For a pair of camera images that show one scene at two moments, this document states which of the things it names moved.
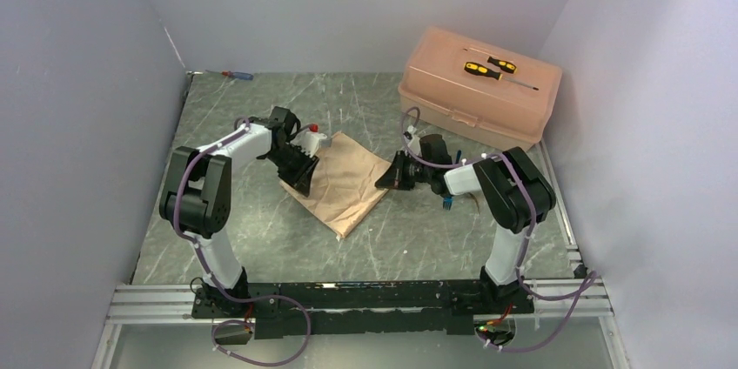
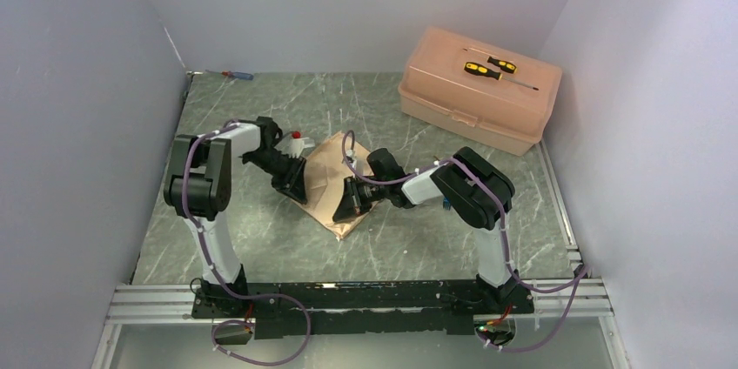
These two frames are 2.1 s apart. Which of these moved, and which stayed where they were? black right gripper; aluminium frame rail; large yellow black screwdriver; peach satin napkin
Moved: black right gripper
Stayed: aluminium frame rail; peach satin napkin; large yellow black screwdriver
